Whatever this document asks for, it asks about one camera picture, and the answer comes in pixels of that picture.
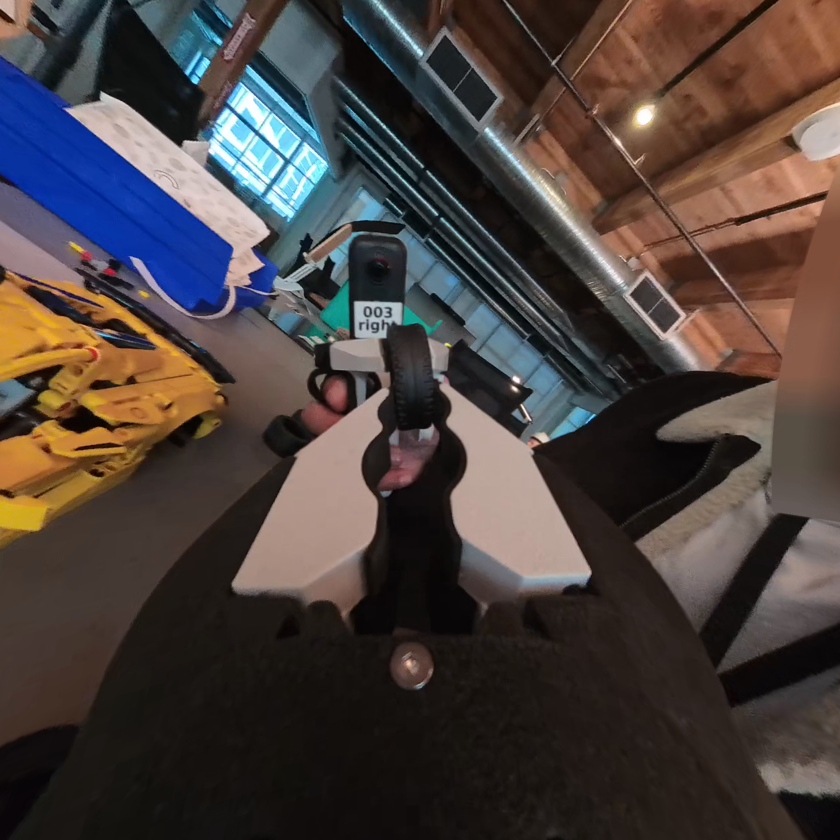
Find silver ceiling duct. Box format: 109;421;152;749
341;0;713;371

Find white round ceiling device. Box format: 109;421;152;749
791;105;840;161

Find yellow toy brick car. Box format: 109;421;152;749
0;266;236;549

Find grey shirt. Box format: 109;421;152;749
637;499;840;795

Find cluster of small loose bricks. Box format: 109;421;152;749
66;241;148;296

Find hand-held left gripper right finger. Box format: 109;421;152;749
433;382;593;606

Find grey desk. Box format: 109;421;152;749
0;180;342;749

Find person's right hand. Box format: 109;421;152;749
301;375;439;494

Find teal green box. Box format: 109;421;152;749
320;289;444;339

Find black toy car tyre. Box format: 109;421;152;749
262;413;317;458
382;323;439;432

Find bright window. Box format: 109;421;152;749
184;49;329;221

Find black standing panel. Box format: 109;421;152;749
98;7;204;142

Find blue plastic bin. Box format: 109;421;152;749
0;56;277;315

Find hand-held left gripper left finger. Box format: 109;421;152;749
231;386;395;619

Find white air vent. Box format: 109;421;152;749
419;26;503;129
623;269;686;339

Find dark tilted panel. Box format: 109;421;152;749
449;341;532;421

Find brown wooden post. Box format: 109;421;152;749
197;0;290;126

